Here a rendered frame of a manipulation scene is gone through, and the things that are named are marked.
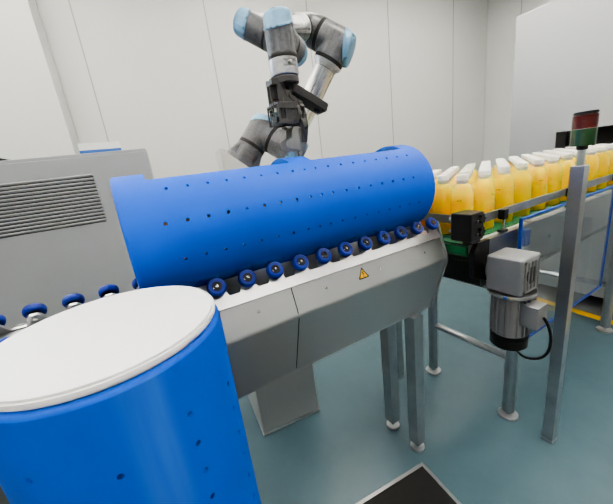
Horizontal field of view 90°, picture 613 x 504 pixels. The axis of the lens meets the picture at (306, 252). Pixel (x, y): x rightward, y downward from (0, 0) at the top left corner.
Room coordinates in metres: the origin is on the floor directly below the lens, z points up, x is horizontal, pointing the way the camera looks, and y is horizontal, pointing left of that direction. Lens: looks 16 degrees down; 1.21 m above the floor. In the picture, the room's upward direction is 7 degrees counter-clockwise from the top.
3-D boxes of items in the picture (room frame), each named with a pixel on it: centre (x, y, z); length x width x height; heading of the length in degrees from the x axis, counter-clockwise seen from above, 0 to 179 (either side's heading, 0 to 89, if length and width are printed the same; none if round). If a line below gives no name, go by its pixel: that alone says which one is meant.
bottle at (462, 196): (1.06, -0.56, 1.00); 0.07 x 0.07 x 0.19
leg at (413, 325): (1.03, -0.37, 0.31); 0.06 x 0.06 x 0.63; 29
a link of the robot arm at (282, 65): (0.91, -0.01, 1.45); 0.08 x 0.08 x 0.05
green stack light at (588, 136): (0.99, -0.90, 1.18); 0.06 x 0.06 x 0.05
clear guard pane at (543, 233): (1.19, -1.08, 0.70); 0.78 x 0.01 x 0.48; 119
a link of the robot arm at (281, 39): (0.91, -0.01, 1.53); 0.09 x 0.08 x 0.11; 163
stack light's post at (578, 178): (0.99, -0.90, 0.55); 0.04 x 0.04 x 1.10; 29
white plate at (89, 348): (0.38, 0.28, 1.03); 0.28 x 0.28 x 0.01
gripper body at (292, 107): (0.91, 0.00, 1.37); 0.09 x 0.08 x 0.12; 119
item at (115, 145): (2.28, 1.31, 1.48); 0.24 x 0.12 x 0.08; 121
